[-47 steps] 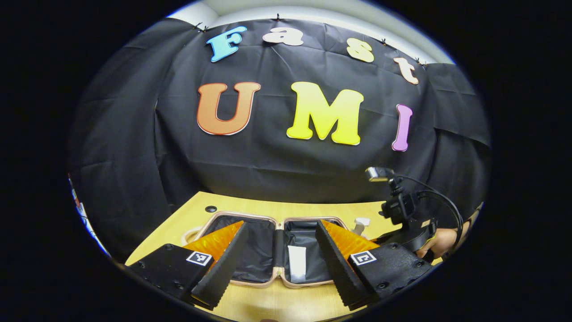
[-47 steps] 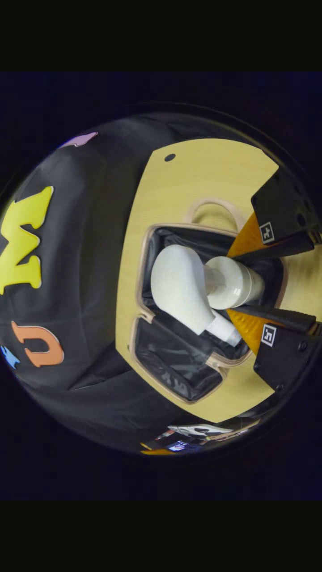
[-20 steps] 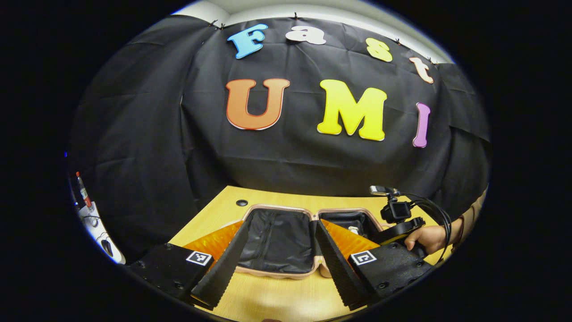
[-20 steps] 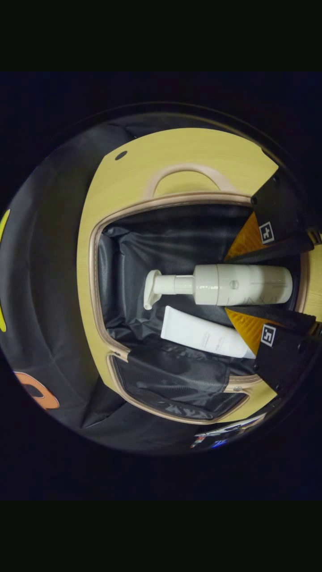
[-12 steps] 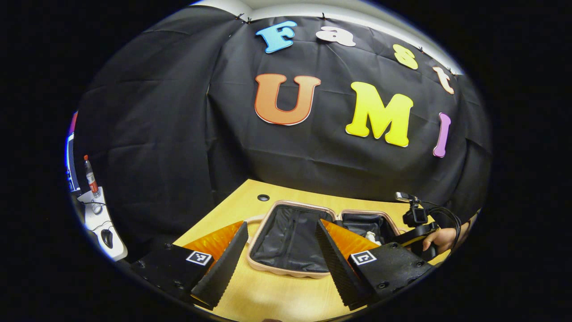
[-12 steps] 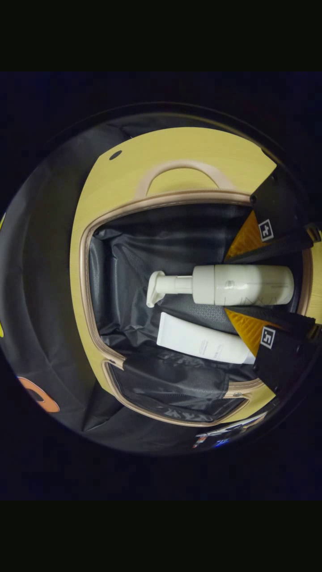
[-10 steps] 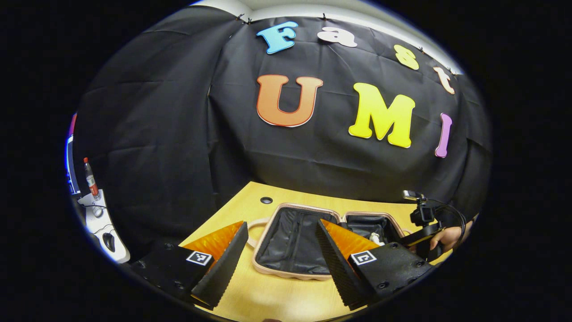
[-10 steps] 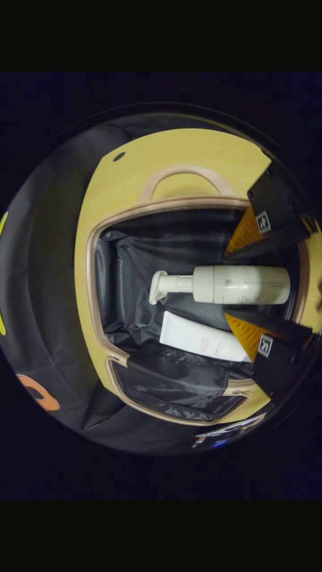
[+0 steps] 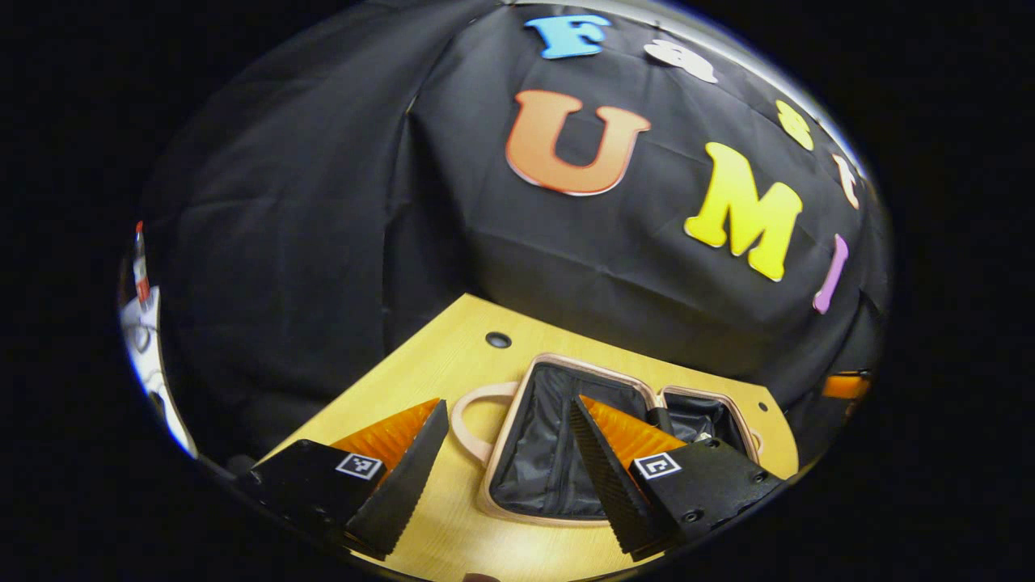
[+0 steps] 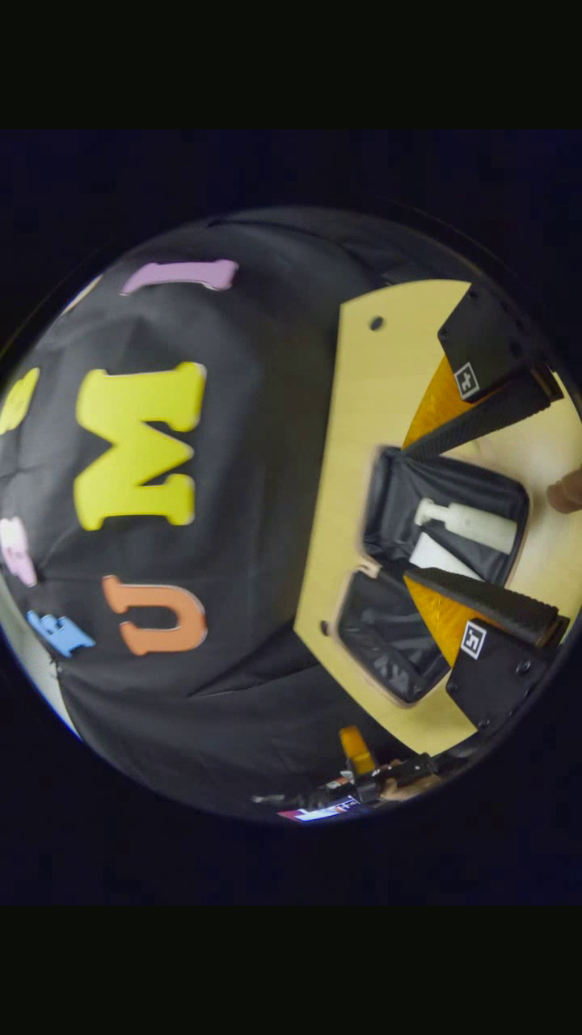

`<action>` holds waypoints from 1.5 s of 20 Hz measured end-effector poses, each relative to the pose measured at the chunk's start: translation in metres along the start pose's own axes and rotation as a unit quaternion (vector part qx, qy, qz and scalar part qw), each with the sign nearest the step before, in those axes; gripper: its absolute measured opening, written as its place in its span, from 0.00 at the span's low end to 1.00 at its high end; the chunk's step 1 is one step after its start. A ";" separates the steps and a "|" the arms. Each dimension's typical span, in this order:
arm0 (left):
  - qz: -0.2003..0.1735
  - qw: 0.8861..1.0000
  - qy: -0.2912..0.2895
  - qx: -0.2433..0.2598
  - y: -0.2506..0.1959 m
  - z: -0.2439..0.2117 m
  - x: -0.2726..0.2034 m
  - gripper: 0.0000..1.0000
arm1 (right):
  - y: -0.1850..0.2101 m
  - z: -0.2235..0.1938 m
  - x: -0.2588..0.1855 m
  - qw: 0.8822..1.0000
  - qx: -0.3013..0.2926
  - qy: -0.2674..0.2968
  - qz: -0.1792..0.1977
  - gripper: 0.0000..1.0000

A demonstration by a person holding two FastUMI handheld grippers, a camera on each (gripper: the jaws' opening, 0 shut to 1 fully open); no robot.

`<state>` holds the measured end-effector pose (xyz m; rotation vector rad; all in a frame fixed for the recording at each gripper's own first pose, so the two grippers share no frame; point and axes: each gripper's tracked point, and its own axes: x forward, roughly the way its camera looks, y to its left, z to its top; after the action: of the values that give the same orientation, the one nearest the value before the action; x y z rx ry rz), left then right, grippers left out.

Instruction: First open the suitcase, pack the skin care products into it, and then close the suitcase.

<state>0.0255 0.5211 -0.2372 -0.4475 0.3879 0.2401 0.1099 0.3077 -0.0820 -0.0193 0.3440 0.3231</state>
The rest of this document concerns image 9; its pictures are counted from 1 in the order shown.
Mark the small pink suitcase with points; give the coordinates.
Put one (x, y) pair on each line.
(542, 453)

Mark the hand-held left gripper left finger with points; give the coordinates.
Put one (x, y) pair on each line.
(400, 485)

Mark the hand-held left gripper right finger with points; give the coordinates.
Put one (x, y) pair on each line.
(610, 485)

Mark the red white object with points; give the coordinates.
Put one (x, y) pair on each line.
(141, 267)

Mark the white sheet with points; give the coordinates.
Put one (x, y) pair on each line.
(149, 356)

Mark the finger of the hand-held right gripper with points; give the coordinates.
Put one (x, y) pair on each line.
(845, 386)

